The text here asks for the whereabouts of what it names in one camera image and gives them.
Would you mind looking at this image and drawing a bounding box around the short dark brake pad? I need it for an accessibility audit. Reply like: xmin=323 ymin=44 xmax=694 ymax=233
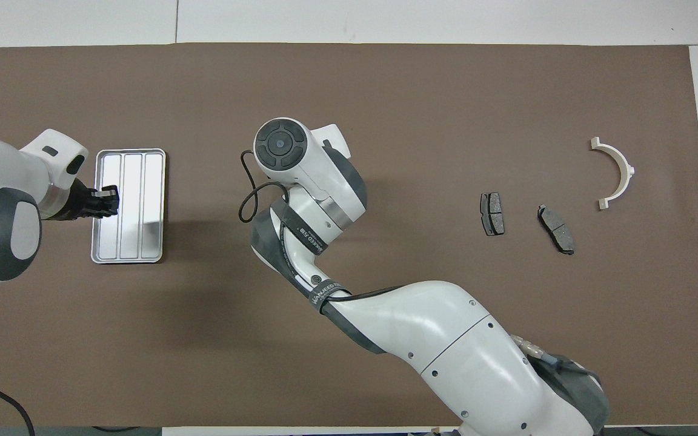
xmin=480 ymin=192 xmax=505 ymax=237

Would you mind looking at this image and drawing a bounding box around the white half ring clamp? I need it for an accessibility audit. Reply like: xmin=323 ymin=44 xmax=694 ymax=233
xmin=590 ymin=137 xmax=636 ymax=211

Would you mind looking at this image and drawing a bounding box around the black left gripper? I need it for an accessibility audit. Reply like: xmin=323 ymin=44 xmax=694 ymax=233
xmin=64 ymin=179 xmax=121 ymax=220

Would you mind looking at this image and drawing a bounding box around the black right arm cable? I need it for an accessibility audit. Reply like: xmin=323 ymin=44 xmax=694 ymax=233
xmin=239 ymin=150 xmax=292 ymax=223

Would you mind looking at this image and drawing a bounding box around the brown table mat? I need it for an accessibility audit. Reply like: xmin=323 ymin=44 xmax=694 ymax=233
xmin=0 ymin=42 xmax=698 ymax=428

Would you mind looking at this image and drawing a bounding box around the silver metal tray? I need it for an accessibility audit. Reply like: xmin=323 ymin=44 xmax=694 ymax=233
xmin=90 ymin=148 xmax=167 ymax=265

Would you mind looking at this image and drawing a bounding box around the long dark brake pad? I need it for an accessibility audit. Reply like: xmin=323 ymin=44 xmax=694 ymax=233
xmin=537 ymin=204 xmax=576 ymax=256

